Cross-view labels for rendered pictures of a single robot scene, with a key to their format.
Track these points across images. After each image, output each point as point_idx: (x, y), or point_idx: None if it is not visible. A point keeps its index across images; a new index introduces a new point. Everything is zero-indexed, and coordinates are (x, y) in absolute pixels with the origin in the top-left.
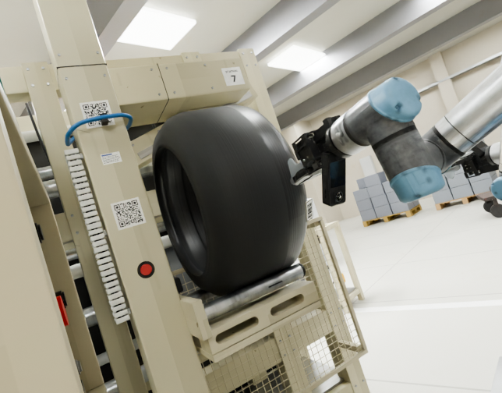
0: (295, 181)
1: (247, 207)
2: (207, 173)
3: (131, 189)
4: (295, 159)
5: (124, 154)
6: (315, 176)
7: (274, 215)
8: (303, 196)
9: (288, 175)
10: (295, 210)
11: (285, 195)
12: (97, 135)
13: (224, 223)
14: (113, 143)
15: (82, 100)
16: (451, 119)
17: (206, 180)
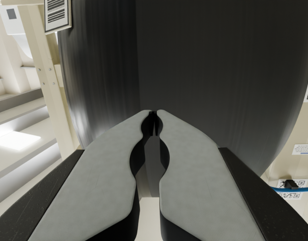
0: (256, 176)
1: (258, 59)
2: (283, 142)
3: (304, 113)
4: (80, 131)
5: (288, 150)
6: (88, 159)
7: (181, 14)
8: (75, 44)
9: (115, 111)
10: (112, 10)
11: (136, 62)
12: (302, 172)
13: None
14: (291, 162)
15: (296, 201)
16: None
17: (290, 130)
